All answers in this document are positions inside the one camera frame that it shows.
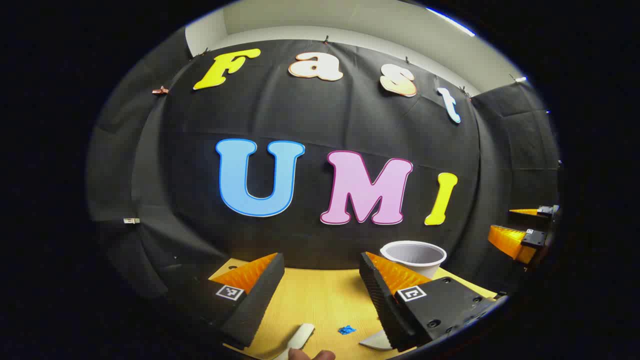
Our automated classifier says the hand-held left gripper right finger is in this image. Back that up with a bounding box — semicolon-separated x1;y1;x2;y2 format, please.
359;251;508;352

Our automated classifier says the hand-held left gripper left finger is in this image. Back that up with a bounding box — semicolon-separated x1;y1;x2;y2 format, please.
197;252;286;350

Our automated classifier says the white dustpan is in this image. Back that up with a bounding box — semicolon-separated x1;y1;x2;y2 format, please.
358;329;393;351

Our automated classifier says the white ribbed garbage bin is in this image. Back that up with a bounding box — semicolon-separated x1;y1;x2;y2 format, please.
379;240;448;280

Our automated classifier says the small white broom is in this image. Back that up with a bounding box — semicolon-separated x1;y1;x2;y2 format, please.
272;323;316;360

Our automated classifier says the wooden desktop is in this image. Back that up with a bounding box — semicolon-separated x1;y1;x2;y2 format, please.
207;257;501;360

